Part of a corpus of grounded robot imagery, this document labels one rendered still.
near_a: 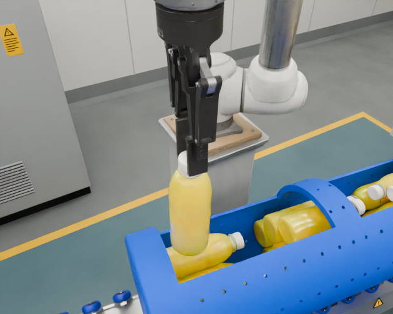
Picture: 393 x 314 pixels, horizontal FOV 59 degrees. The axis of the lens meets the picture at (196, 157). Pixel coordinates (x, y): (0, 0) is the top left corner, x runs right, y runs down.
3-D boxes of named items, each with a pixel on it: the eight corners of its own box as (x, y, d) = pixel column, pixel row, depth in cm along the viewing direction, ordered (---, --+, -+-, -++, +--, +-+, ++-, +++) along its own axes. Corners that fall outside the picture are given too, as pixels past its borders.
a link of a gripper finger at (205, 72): (201, 38, 40) (221, 46, 36) (204, 82, 43) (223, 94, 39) (182, 41, 40) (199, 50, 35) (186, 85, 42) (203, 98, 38)
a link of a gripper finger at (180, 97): (173, 53, 41) (169, 47, 42) (171, 120, 50) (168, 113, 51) (204, 48, 42) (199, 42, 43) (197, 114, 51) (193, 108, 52)
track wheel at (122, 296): (111, 296, 84) (113, 304, 84) (130, 290, 86) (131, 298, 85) (111, 293, 89) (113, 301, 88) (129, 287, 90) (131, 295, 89)
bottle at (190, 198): (215, 247, 65) (223, 171, 52) (181, 263, 62) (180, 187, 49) (196, 220, 69) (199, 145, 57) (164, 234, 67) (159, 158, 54)
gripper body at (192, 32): (145, -8, 40) (152, 68, 46) (169, 16, 34) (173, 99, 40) (206, -15, 42) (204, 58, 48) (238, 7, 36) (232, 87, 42)
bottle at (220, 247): (163, 288, 73) (244, 258, 78) (153, 254, 73) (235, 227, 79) (158, 282, 79) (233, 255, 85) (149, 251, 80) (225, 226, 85)
